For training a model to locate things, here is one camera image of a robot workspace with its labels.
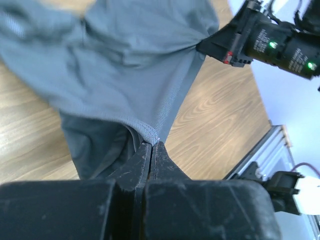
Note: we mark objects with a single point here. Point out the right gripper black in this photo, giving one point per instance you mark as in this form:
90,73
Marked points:
256,34

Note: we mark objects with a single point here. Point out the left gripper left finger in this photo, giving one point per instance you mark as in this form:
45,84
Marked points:
119,199

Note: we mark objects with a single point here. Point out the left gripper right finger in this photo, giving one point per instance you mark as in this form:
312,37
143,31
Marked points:
169,200

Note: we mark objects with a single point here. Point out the grey t shirt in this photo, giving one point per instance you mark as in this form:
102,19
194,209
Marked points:
117,75

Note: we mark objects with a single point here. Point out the aluminium front rail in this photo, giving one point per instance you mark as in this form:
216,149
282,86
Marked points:
272,154

